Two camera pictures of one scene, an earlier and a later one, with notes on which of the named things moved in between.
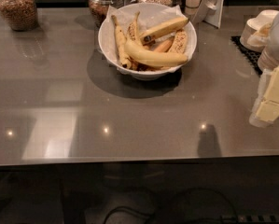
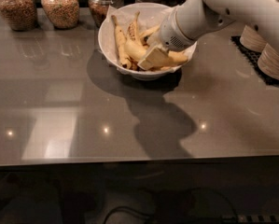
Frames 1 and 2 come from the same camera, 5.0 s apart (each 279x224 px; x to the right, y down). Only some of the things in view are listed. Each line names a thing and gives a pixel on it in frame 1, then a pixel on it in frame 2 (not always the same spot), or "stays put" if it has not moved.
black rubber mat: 251,56 stays put
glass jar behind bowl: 100,0 stays put
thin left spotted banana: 120,41 stays put
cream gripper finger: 277,90 to 154,57
